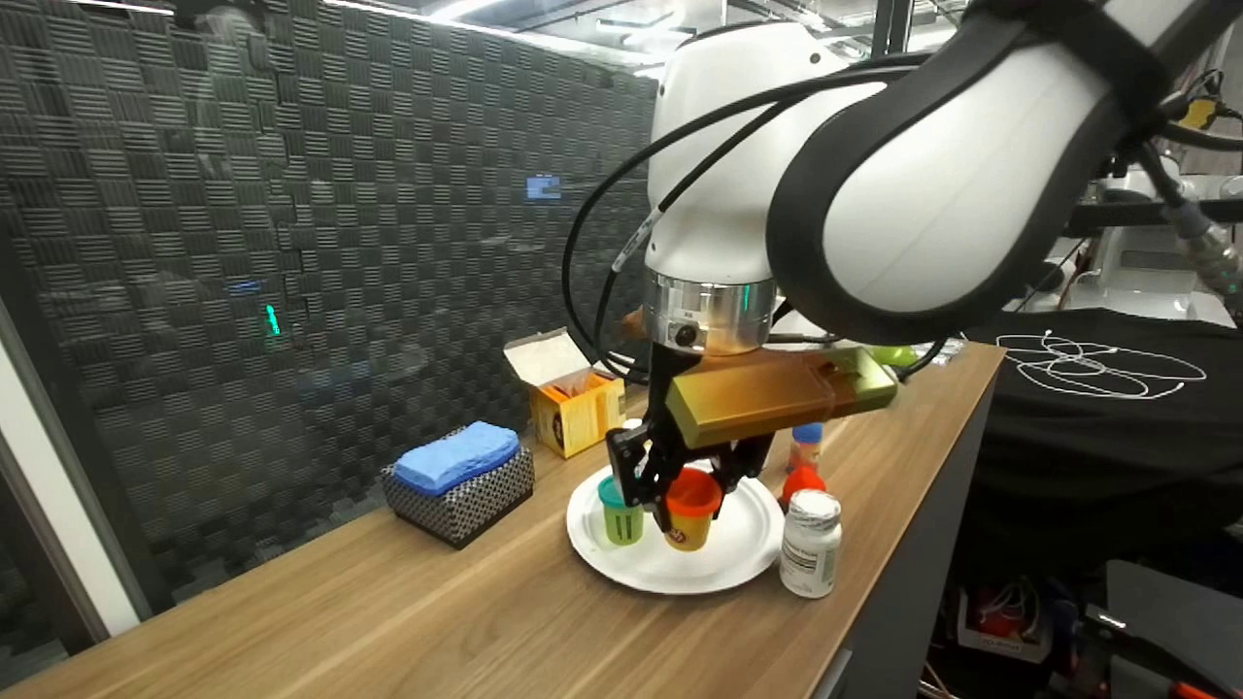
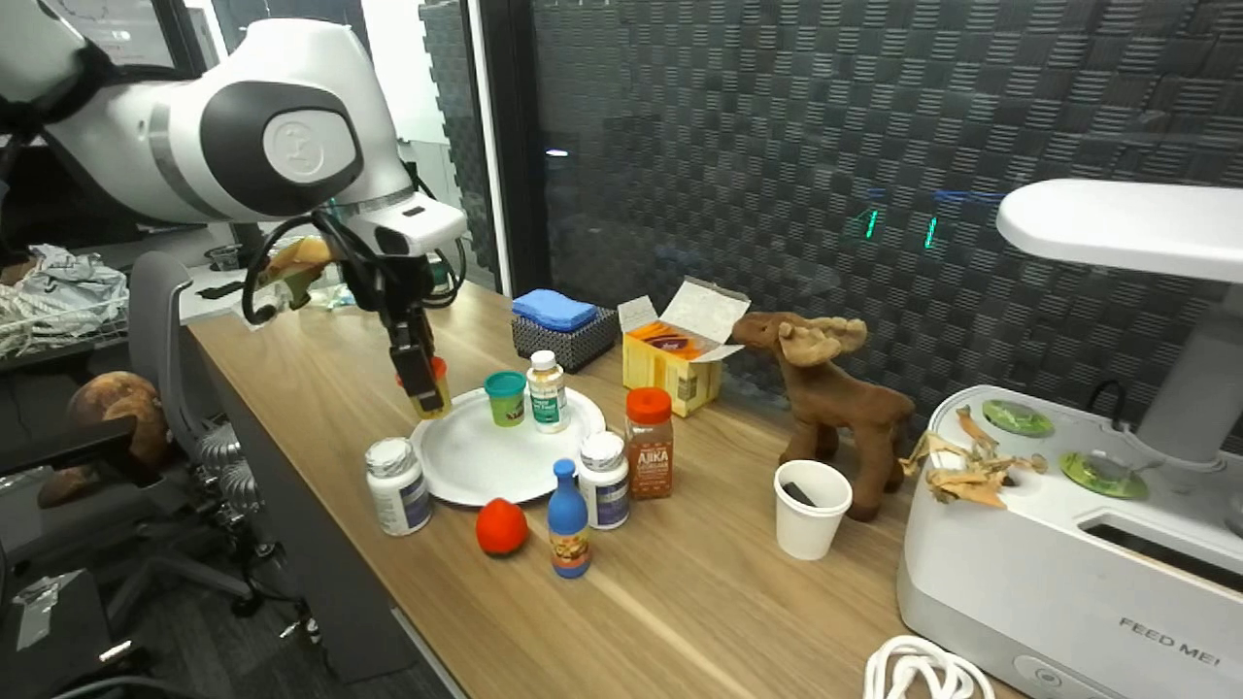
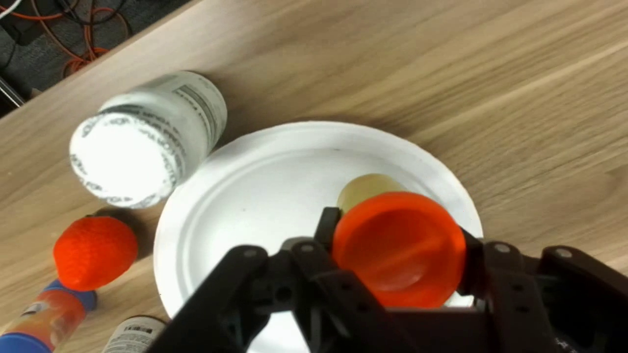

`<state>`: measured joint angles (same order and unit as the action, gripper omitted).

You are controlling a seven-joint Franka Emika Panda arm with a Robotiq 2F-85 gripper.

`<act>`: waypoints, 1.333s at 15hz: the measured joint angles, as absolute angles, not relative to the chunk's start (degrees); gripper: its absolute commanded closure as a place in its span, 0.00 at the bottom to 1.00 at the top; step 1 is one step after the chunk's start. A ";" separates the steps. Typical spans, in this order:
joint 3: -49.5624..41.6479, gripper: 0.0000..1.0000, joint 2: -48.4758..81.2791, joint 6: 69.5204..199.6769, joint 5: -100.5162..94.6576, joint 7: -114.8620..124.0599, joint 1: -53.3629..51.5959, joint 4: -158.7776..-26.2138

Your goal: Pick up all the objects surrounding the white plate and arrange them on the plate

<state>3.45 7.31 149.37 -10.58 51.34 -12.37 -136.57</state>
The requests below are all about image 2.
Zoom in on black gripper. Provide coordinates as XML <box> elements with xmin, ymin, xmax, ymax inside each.
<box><xmin>337</xmin><ymin>244</ymin><xmax>450</xmax><ymax>419</ymax></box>

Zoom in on teal lid dough tub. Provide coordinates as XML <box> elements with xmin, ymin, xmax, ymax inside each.
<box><xmin>481</xmin><ymin>367</ymin><xmax>533</xmax><ymax>431</ymax></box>

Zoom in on small green label pill bottle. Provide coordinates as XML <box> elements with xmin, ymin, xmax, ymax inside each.
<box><xmin>523</xmin><ymin>345</ymin><xmax>571</xmax><ymax>431</ymax></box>

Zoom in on blue toy bottle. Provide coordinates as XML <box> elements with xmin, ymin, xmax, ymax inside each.
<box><xmin>545</xmin><ymin>453</ymin><xmax>598</xmax><ymax>583</ymax></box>

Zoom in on white pill bottle dark label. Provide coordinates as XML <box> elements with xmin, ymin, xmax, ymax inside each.
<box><xmin>576</xmin><ymin>425</ymin><xmax>638</xmax><ymax>534</ymax></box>

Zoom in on white paper plate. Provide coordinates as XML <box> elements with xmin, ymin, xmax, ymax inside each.
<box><xmin>407</xmin><ymin>379</ymin><xmax>615</xmax><ymax>508</ymax></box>

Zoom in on large blue label pill bottle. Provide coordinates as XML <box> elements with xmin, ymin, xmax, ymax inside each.
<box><xmin>359</xmin><ymin>433</ymin><xmax>436</xmax><ymax>538</ymax></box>

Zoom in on blue folded cloth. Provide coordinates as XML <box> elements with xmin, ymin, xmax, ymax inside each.
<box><xmin>507</xmin><ymin>283</ymin><xmax>602</xmax><ymax>332</ymax></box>

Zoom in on grey woven box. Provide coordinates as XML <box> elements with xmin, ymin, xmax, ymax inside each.
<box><xmin>507</xmin><ymin>301</ymin><xmax>622</xmax><ymax>378</ymax></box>

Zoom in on red toy ball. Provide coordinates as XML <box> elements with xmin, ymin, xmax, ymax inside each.
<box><xmin>471</xmin><ymin>494</ymin><xmax>533</xmax><ymax>563</ymax></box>

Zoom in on open yellow cardboard box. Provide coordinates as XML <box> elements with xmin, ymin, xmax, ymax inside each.
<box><xmin>615</xmin><ymin>270</ymin><xmax>752</xmax><ymax>419</ymax></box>

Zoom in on grey office chair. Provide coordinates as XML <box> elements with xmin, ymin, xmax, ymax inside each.
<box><xmin>0</xmin><ymin>249</ymin><xmax>314</xmax><ymax>653</ymax></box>

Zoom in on round brown plush toy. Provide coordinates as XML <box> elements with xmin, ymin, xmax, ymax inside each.
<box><xmin>63</xmin><ymin>365</ymin><xmax>170</xmax><ymax>476</ymax></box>

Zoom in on crumpled cloth pile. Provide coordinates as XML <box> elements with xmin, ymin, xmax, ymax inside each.
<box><xmin>0</xmin><ymin>244</ymin><xmax>133</xmax><ymax>361</ymax></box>

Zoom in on white foam cup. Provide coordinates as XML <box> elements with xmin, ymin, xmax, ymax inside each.
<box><xmin>769</xmin><ymin>453</ymin><xmax>857</xmax><ymax>563</ymax></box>

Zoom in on brown moose plush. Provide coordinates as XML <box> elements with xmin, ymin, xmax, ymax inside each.
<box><xmin>730</xmin><ymin>306</ymin><xmax>920</xmax><ymax>525</ymax></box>

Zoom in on dried plant pieces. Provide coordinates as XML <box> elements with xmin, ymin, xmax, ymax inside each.
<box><xmin>899</xmin><ymin>403</ymin><xmax>1052</xmax><ymax>512</ymax></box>

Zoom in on green pod disc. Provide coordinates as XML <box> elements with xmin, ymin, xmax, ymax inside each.
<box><xmin>977</xmin><ymin>394</ymin><xmax>1060</xmax><ymax>441</ymax></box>
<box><xmin>1060</xmin><ymin>445</ymin><xmax>1154</xmax><ymax>506</ymax></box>

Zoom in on white countertop appliance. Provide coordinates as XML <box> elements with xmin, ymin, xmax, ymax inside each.
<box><xmin>894</xmin><ymin>174</ymin><xmax>1243</xmax><ymax>699</ymax></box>

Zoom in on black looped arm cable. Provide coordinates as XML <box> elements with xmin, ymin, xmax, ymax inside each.
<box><xmin>236</xmin><ymin>208</ymin><xmax>471</xmax><ymax>327</ymax></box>

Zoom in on coiled white cable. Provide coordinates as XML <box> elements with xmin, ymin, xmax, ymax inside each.
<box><xmin>857</xmin><ymin>630</ymin><xmax>997</xmax><ymax>699</ymax></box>

